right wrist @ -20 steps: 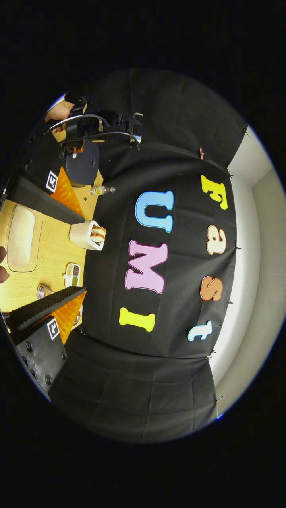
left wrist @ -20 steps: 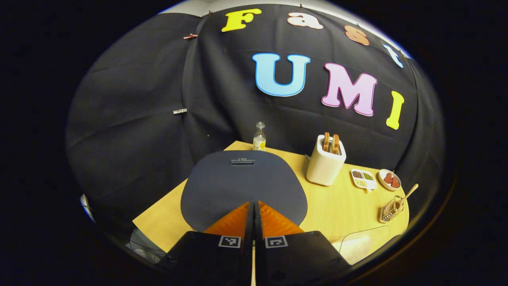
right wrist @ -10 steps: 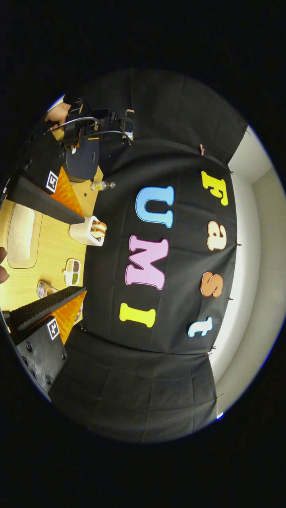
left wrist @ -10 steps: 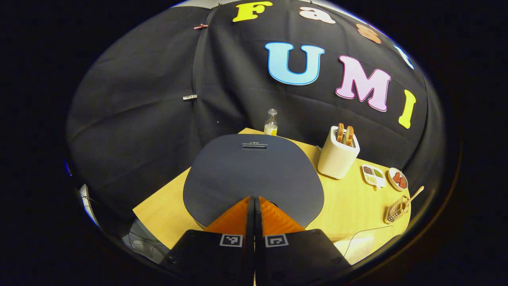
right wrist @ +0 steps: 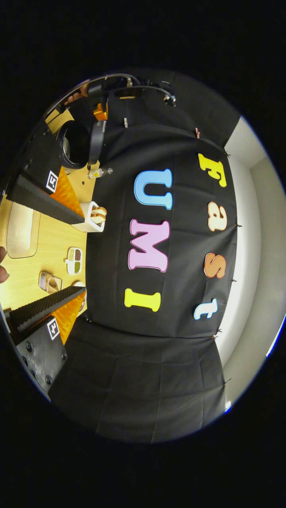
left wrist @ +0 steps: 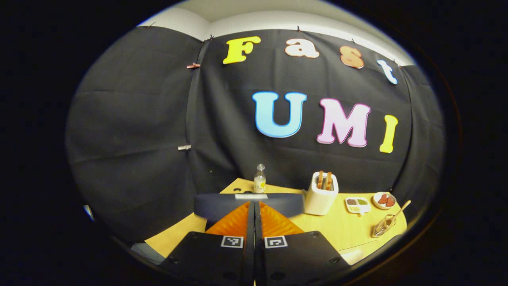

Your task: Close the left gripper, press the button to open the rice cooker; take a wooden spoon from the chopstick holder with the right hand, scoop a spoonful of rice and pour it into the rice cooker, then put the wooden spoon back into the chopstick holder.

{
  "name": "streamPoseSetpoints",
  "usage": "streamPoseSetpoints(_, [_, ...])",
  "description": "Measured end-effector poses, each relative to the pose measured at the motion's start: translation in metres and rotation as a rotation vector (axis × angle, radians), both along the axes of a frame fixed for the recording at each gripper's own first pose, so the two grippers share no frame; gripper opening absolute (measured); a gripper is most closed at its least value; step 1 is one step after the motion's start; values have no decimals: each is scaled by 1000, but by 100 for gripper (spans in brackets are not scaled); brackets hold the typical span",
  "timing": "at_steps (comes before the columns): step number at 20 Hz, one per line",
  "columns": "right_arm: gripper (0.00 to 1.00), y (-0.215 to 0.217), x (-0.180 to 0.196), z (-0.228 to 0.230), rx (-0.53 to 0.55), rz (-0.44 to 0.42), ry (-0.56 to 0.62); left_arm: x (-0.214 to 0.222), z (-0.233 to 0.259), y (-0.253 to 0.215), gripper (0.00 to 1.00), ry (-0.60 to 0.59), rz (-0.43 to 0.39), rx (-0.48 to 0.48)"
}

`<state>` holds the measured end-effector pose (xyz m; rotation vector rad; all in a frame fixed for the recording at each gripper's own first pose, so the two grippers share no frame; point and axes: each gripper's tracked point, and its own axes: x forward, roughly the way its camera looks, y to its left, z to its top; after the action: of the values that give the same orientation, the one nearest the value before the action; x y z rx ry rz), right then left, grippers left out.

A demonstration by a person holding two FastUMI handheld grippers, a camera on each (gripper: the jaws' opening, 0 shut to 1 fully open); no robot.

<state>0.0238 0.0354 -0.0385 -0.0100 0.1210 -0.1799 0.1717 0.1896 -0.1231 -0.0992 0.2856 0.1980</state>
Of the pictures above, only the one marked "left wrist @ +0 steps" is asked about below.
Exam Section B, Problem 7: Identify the dark blue rice cooker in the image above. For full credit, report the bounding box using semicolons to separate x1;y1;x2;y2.
193;192;306;232

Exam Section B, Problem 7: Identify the white divided bean dish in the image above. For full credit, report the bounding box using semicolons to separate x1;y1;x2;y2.
345;197;371;215

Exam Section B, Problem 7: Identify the white toaster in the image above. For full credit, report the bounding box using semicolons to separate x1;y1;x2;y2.
303;172;339;216

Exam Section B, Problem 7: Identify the black backdrop cloth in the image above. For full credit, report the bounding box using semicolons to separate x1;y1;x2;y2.
65;26;447;243

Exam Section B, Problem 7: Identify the small clear glass bottle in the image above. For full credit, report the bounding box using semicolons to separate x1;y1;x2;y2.
254;163;267;194

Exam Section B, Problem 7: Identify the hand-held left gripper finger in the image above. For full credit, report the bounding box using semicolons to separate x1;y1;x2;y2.
158;201;255;286
255;201;352;286

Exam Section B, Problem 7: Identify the round white plate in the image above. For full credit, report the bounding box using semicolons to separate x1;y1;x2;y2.
373;191;397;210

